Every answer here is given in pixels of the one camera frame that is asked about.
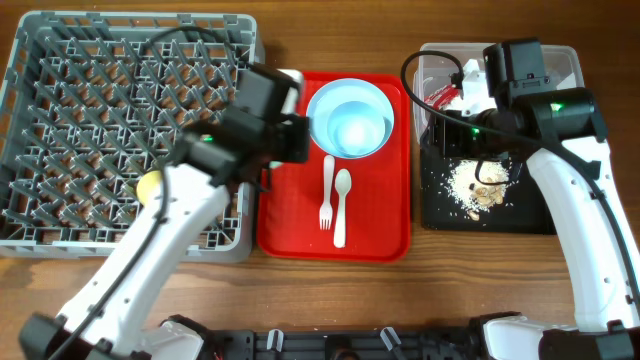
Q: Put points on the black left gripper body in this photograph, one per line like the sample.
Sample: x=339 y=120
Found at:
x=290 y=144

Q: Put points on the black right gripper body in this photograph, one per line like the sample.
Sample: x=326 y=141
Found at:
x=454 y=142

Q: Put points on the red sauce packet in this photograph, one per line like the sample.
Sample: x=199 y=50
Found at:
x=442 y=97

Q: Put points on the rice and peanut shells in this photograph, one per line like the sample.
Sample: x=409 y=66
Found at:
x=476 y=188

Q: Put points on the large light blue plate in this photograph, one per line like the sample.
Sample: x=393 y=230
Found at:
x=337 y=92

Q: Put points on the light blue bowl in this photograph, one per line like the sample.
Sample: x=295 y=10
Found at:
x=356 y=129

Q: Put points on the white plastic spoon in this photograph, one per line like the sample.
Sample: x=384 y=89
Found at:
x=343 y=184

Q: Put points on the white plastic fork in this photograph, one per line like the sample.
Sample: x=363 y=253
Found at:
x=326 y=210

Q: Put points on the yellow plastic cup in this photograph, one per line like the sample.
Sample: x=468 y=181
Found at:
x=147 y=185

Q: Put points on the white napkin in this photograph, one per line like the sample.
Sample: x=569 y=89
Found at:
x=470 y=105

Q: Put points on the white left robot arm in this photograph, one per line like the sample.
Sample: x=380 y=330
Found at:
x=209 y=161

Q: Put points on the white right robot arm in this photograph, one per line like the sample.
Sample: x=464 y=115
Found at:
x=562 y=141

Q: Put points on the grey dishwasher rack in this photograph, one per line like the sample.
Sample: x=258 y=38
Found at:
x=90 y=102

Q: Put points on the red plastic tray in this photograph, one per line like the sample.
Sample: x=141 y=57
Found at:
x=378 y=220

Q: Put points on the black tray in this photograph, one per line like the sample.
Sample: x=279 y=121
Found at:
x=447 y=202

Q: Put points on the clear plastic bin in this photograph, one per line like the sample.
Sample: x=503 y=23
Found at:
x=561 y=63

